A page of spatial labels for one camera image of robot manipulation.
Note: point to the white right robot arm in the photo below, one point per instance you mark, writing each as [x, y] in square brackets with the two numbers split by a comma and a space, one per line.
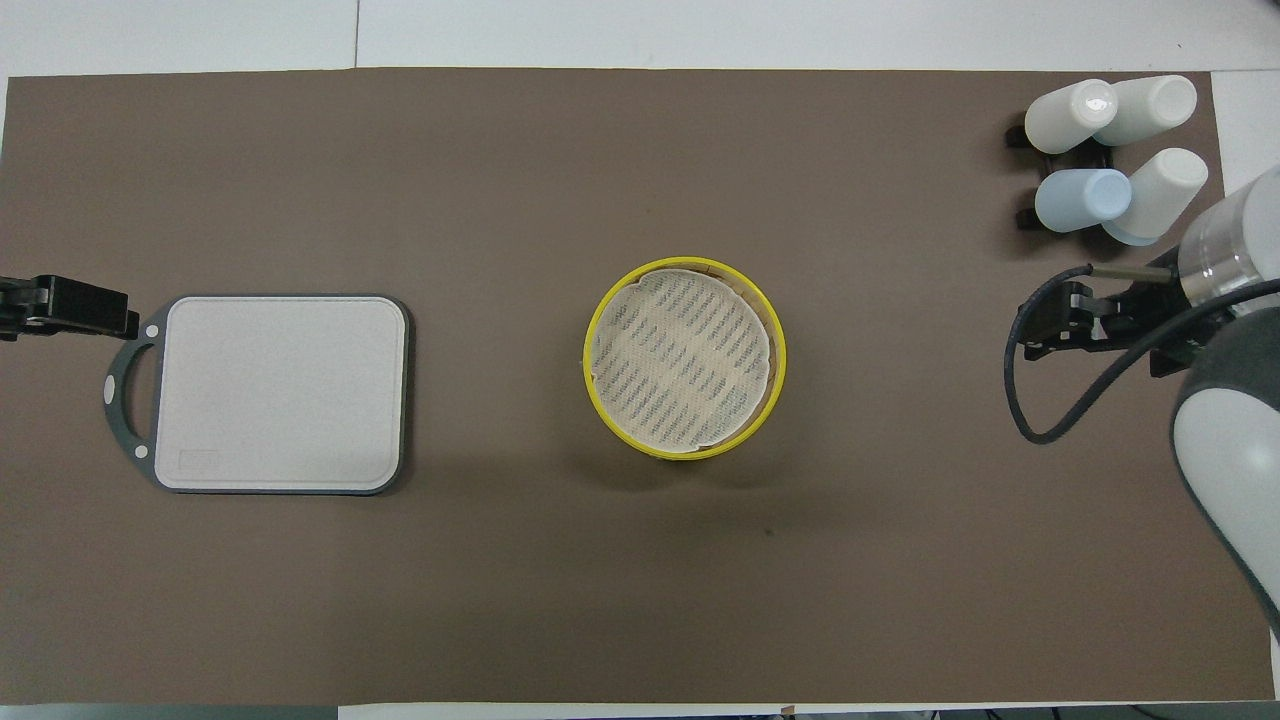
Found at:
[1230, 450]

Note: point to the light blue cup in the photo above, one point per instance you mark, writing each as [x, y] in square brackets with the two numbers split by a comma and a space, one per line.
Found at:
[1080, 200]

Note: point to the brown table mat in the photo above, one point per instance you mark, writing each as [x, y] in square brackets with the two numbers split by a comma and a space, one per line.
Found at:
[500, 580]

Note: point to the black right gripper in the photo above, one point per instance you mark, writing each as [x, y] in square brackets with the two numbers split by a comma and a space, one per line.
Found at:
[1140, 310]

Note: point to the black cup rack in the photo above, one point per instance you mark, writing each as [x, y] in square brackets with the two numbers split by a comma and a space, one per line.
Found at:
[1017, 135]

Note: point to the white cup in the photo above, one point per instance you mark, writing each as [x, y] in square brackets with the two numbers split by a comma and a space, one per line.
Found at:
[1065, 118]
[1165, 195]
[1150, 108]

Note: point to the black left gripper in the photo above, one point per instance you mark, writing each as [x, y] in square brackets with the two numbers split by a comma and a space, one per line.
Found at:
[15, 308]

